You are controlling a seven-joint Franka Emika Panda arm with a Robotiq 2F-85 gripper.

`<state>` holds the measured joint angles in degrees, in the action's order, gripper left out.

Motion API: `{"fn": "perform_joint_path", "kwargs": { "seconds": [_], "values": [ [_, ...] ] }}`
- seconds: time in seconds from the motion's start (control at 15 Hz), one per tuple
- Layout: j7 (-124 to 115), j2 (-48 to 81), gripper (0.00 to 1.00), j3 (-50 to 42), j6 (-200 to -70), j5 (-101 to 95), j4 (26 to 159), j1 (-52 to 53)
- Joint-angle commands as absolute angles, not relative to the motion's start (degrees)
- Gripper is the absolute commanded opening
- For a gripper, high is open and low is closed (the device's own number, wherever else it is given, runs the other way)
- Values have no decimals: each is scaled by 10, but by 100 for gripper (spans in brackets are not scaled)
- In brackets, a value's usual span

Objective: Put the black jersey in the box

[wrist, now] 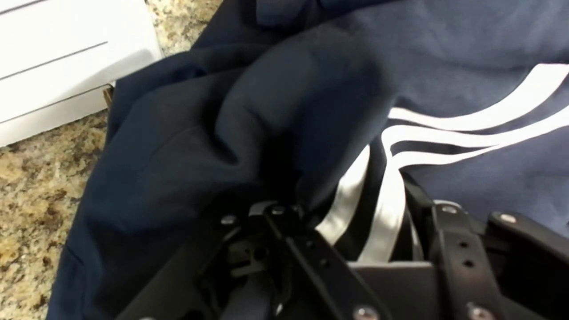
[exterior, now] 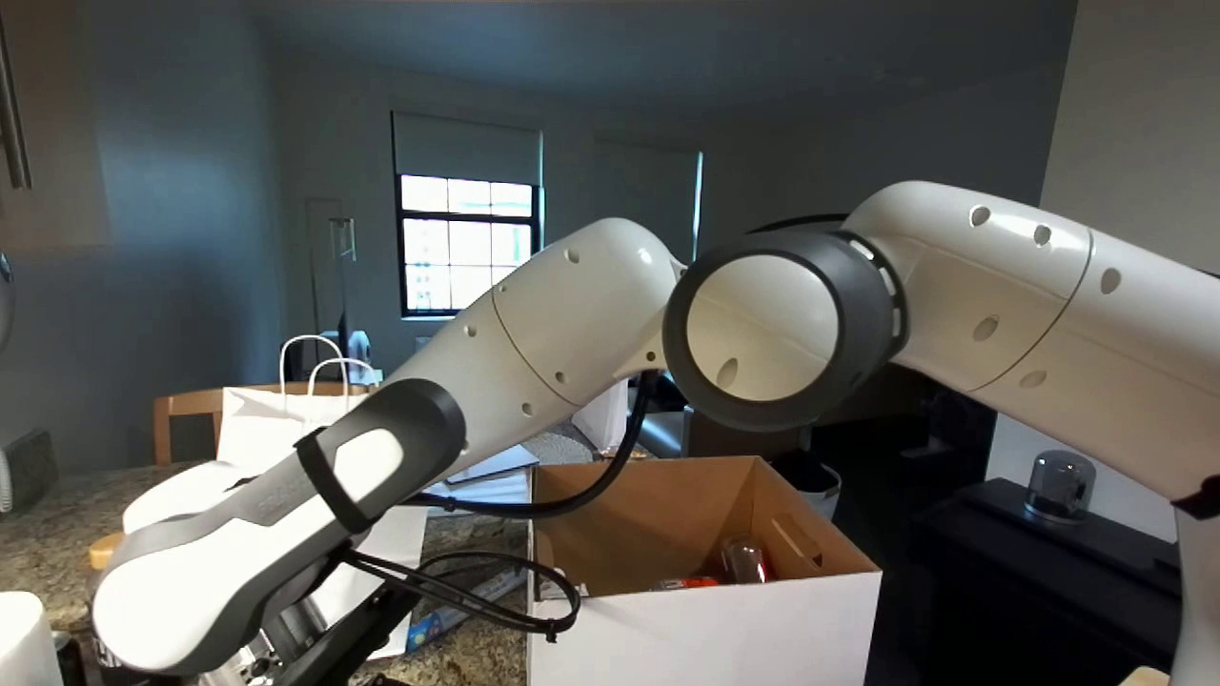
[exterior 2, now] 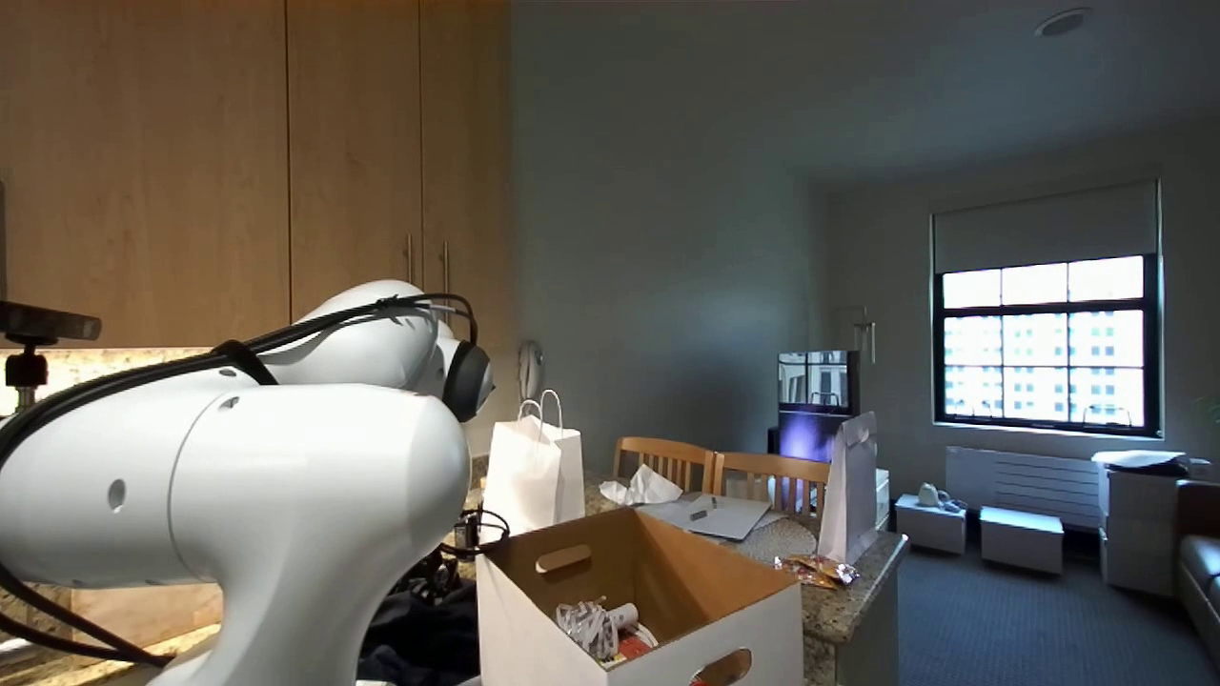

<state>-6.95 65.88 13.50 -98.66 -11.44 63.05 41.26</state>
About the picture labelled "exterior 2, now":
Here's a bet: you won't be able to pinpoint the white paper bag with handles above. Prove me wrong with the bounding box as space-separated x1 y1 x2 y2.
482 386 590 546

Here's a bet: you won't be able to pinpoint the white storage box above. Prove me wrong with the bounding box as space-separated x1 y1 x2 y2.
891 479 974 555
975 503 1068 579

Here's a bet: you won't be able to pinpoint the white radiator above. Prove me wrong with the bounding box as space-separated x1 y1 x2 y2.
942 443 1104 528

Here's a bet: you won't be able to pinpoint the round ceiling light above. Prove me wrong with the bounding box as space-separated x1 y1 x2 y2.
1035 2 1094 43

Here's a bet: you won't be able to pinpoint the black framed window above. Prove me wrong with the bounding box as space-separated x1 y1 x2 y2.
932 249 1162 439

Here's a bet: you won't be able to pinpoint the cardboard box with white outside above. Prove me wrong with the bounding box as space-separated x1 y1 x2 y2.
472 507 810 686

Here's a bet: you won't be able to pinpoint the grey notebook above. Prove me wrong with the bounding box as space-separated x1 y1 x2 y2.
684 490 773 546

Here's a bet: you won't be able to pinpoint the white roller blind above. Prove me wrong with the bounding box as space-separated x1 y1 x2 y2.
932 179 1167 276

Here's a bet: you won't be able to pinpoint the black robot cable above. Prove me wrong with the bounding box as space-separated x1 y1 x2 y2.
0 291 482 672

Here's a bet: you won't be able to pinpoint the wooden wall cupboards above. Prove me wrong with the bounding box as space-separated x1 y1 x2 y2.
0 0 520 351

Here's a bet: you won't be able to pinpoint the crumpled white paper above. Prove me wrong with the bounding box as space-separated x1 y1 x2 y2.
594 460 686 511

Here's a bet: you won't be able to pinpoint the wall intercom panel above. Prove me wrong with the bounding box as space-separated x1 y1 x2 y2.
849 317 882 373

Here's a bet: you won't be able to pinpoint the crumpled white packaging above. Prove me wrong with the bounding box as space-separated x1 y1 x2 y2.
550 594 665 667

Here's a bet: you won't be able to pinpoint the white cabinet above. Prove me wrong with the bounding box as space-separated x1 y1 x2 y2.
1092 447 1195 600

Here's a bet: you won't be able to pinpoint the grey sofa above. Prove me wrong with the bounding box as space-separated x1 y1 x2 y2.
1174 479 1220 662

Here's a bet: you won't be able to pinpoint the black camera on tripod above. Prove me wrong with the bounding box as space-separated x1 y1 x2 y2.
0 298 107 415

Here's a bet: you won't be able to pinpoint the black jersey with white stripes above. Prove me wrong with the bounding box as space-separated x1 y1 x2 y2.
357 550 486 686

